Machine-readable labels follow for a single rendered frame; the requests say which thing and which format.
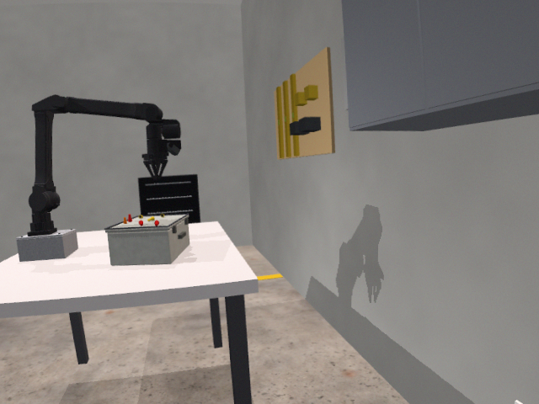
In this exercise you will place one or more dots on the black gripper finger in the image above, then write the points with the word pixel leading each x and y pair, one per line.
pixel 153 164
pixel 147 164

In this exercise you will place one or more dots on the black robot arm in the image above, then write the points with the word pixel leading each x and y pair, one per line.
pixel 41 201

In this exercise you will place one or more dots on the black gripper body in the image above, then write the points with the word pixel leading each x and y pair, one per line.
pixel 152 148

